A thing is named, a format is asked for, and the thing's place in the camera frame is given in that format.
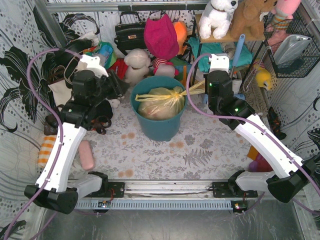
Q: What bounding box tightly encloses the black wire basket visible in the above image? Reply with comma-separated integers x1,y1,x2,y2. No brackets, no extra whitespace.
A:
264,11,320,78

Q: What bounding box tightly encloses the red clothing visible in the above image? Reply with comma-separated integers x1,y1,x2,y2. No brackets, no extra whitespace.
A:
108,58,128,80

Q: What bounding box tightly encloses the pink head plush doll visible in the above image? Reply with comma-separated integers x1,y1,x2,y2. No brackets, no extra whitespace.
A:
152,57,179,78

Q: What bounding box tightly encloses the rainbow folded cloth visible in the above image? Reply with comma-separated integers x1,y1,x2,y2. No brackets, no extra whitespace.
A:
170,57,192,87

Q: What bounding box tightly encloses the purple cable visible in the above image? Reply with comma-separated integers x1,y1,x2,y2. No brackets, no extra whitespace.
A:
185,52,320,216
2,48,83,240

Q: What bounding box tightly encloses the small white plush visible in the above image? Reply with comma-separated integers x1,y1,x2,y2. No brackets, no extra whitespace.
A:
108,99,121,109

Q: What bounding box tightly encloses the white plush dog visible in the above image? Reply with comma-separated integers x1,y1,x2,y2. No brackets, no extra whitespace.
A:
199,0,238,40

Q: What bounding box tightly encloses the black leather handbag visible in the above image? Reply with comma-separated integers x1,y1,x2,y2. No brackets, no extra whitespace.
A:
114,11,147,56

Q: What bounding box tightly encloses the white storage box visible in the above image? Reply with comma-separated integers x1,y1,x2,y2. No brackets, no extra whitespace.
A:
194,70,243,95

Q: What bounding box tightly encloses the yellow trash bag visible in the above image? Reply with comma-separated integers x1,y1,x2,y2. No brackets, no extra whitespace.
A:
134,80,206,120

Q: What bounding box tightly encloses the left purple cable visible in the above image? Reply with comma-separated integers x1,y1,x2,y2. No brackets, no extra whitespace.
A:
2,48,83,240

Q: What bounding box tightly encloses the brown teddy bear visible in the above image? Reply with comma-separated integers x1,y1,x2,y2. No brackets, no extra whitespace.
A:
230,0,278,39

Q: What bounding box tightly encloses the teal folded cloth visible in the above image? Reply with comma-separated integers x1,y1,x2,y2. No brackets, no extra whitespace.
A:
188,37,253,73

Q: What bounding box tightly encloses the cream canvas tote bag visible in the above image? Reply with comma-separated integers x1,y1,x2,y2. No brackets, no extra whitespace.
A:
47,65,74,107

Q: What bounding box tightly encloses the orange plush toy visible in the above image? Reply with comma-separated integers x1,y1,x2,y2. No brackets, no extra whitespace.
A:
173,21,188,55

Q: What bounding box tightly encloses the black round hat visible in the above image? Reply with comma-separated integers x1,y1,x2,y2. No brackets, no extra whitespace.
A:
54,39,93,67

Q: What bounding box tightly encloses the blue floor mop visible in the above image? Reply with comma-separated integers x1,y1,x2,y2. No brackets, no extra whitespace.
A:
202,34,246,106

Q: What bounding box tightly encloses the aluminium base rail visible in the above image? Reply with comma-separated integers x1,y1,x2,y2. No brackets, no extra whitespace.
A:
75,180,274,212

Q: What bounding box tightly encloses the cream plush lamb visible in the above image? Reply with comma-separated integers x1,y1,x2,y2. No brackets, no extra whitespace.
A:
124,48,151,86

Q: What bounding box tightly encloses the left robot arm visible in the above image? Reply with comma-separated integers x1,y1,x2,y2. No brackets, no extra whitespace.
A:
24,70,130,214

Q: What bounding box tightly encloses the colorful printed cloth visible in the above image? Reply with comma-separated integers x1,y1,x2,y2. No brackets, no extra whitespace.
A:
84,41,117,70

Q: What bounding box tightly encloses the silver foil pouch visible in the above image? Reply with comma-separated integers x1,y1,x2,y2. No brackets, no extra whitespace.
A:
273,34,312,65

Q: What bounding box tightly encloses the magenta cloth bag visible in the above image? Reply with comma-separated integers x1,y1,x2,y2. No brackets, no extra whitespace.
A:
144,13,179,61

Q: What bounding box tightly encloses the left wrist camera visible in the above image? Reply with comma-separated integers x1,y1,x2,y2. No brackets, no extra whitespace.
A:
75,54,109,78

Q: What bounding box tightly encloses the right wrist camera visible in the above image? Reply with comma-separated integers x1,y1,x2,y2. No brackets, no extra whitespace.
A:
208,53,230,73

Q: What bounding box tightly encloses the yellow plush toy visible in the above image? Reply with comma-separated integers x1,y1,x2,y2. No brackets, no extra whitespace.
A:
253,61,272,91

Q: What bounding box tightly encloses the teal trash bin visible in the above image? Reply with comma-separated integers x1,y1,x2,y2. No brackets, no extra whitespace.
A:
130,76,188,142

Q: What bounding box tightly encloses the pink sponge roll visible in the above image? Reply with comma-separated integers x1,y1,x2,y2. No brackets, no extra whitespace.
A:
78,140,95,171

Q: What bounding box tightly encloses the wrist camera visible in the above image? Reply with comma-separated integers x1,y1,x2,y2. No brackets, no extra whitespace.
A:
208,53,230,73
75,54,109,78

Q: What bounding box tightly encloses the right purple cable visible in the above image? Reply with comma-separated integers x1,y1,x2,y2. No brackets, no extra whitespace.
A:
185,52,320,216

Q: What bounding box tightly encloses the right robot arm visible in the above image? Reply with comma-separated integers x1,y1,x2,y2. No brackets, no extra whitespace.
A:
206,70,319,203

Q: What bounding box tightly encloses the black orange cloth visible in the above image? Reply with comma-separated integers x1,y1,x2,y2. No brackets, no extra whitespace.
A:
267,107,287,140

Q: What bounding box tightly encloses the pink plush toy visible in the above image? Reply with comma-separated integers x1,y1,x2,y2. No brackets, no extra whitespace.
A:
267,0,301,30

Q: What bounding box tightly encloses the orange checkered towel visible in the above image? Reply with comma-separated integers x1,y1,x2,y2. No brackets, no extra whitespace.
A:
37,135,57,168

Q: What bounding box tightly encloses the brown patterned bag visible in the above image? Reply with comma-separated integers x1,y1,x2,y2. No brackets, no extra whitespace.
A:
43,110,114,136

